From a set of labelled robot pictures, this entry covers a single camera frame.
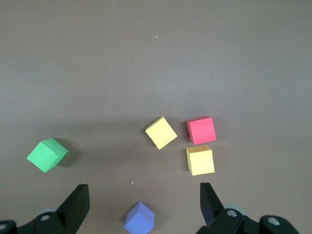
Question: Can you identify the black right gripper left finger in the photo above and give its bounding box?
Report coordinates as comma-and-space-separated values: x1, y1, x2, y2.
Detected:
0, 184, 91, 234

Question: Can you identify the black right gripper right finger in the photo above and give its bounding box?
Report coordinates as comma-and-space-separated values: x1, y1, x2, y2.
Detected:
195, 182, 302, 234

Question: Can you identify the green foam cube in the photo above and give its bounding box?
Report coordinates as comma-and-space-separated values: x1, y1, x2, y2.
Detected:
26, 137, 69, 174

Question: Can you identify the red foam cube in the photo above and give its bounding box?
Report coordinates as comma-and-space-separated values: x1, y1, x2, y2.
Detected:
186, 116, 217, 144

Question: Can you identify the yellow foam cube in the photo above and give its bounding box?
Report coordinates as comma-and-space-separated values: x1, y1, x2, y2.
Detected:
186, 145, 215, 176
145, 116, 178, 150

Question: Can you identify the purple foam cube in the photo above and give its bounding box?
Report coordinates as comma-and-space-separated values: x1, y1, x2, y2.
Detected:
123, 201, 155, 234

